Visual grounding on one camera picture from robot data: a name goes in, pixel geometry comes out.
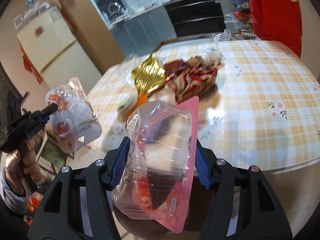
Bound clear brown rice tray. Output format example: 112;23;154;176
46;77;102;154

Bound clear blister pack pink card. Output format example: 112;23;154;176
112;96;199;233

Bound brown trash bin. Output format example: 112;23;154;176
113;177;213;239

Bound grey kitchen cabinets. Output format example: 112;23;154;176
111;6;177;57

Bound kitchen faucet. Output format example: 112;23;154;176
108;2;123;19

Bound left hand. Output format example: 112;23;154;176
5;132;45;196

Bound round white lidded cup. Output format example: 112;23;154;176
117;94;138;113

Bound orange sachet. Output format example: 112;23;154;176
136;93;148;107

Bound cream refrigerator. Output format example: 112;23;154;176
14;3;101;93

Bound checkered floral tablecloth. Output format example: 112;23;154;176
86;39;320;172

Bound gold foil bag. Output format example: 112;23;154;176
131;55;167;95

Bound crumpled red brown wrapper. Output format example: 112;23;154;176
164;49;223;104

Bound black oven range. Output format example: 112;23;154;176
164;0;226;37

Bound red hanging apron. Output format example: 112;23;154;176
249;0;302;57

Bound wire snack rack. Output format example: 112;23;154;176
225;0;258;40

